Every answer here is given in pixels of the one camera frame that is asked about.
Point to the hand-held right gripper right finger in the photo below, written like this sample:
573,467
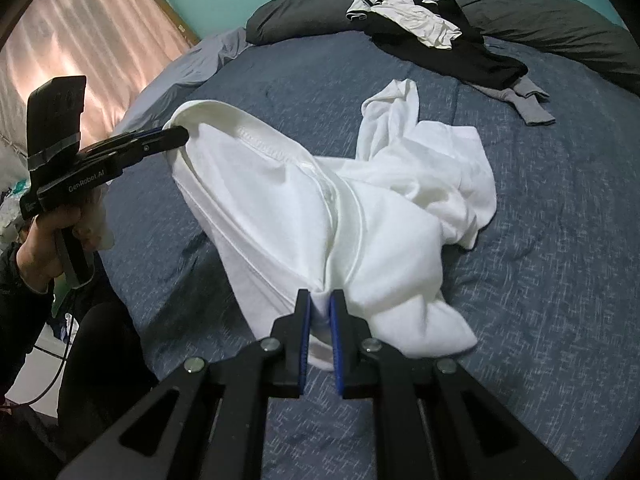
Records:
336,345

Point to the wooden window frame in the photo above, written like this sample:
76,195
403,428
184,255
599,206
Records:
172,10

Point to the blue patterned bedspread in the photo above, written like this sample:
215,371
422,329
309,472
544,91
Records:
525,260

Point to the light grey bed sheet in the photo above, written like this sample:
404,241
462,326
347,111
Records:
185,72

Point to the white long-sleeve shirt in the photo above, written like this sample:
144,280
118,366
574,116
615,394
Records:
280,210

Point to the dark grey rolled duvet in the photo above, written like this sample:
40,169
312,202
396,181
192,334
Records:
550,15

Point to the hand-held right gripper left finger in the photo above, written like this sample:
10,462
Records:
306,340

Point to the white black-trimmed garment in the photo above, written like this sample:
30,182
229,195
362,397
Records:
415,12

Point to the pink curtain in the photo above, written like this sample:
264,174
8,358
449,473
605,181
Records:
85,40

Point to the person's left forearm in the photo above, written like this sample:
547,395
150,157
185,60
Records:
20,320

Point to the crumpled black garment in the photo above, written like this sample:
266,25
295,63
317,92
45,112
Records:
465,60

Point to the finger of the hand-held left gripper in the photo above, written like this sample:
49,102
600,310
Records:
160,142
127,139

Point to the person's left hand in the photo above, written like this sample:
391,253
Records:
42,255

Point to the crumpled grey garment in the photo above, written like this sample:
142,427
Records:
530,102

